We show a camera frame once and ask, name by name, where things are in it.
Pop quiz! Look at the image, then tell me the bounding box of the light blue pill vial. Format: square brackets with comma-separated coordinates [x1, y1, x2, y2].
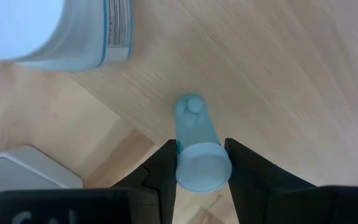
[173, 94, 233, 194]

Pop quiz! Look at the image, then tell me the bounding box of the white plant pot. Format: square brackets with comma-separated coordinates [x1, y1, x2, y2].
[0, 145, 83, 203]

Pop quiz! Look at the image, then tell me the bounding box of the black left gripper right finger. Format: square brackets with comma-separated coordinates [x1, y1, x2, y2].
[224, 138, 323, 224]

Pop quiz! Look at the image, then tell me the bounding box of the black frame wooden shelf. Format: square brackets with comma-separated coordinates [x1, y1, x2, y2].
[51, 0, 358, 224]

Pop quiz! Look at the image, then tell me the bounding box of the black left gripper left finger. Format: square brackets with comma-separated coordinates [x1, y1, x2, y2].
[113, 139, 178, 224]

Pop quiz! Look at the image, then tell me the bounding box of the white labelled medicine bottle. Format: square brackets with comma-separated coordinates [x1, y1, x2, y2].
[0, 0, 135, 72]

